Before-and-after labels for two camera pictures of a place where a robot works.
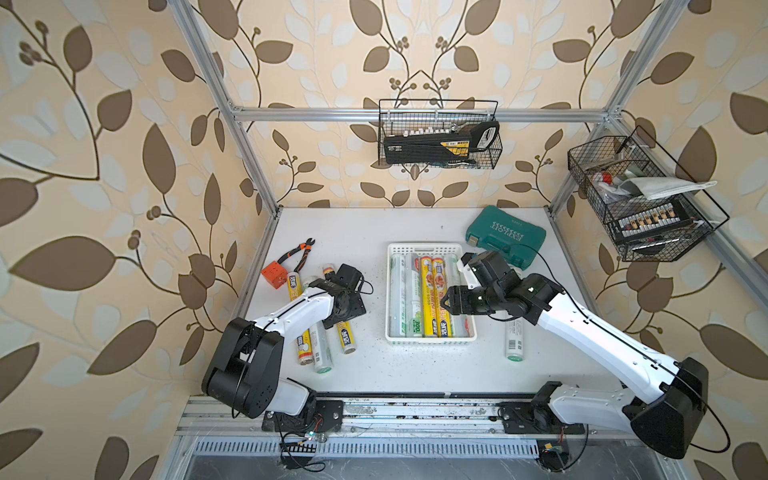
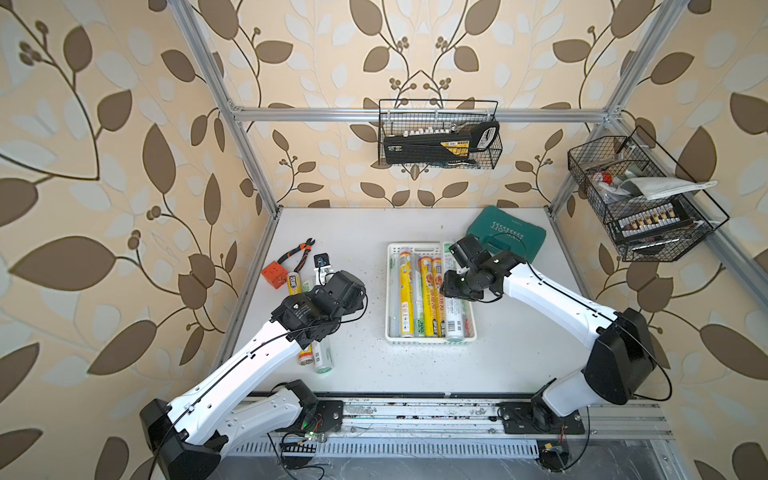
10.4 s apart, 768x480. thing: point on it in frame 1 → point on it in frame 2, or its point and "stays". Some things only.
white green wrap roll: x=455 y=282 → x=468 y=322
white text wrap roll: x=514 y=339 → x=454 y=308
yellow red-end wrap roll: x=304 y=344 stays
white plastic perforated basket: x=418 y=274 stays
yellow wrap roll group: x=427 y=296 stays
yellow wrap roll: x=345 y=328 → x=407 y=292
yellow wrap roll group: x=441 y=318 stays
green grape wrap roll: x=413 y=296 stays
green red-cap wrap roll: x=398 y=295 stays
